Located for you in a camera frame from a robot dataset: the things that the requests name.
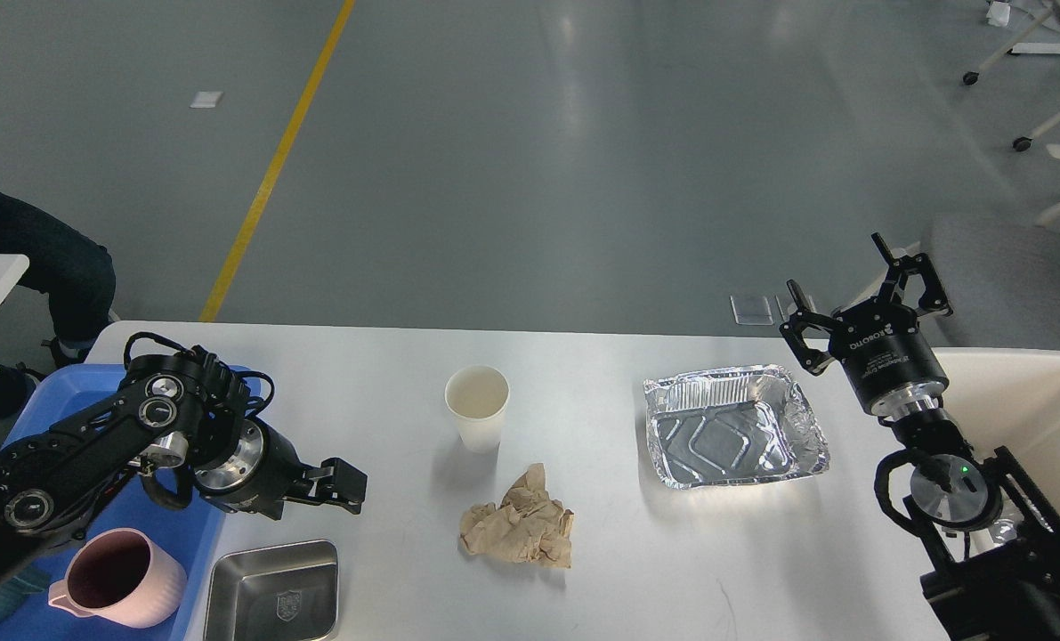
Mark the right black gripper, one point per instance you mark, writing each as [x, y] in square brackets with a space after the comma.
[894, 356]

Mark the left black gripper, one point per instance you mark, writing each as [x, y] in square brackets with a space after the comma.
[264, 472]

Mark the square stainless steel dish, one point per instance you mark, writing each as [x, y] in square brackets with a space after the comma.
[282, 592]

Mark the pink ribbed mug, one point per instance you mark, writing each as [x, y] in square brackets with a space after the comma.
[121, 576]

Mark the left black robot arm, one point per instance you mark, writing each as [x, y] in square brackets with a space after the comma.
[183, 408]

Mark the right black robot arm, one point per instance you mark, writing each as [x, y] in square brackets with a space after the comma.
[937, 490]

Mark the grey office chair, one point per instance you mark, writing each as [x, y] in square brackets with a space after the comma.
[1001, 278]

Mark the blue plastic tray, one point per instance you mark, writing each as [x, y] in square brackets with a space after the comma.
[189, 535]

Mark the white paper cup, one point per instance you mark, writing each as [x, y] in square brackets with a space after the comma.
[477, 397]

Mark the aluminium foil tray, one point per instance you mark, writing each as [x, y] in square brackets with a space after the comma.
[732, 426]

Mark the beige plastic bin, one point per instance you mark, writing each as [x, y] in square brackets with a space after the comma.
[1002, 397]

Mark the crumpled brown paper napkin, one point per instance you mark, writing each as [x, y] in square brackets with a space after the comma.
[527, 526]

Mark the foil tray in bin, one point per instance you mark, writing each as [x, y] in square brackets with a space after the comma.
[1004, 530]

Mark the seated person in jeans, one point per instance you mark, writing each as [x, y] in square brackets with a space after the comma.
[76, 273]

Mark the teal ceramic mug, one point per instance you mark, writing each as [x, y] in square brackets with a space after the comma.
[16, 590]

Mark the white floor plate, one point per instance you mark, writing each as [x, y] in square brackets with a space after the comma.
[206, 100]

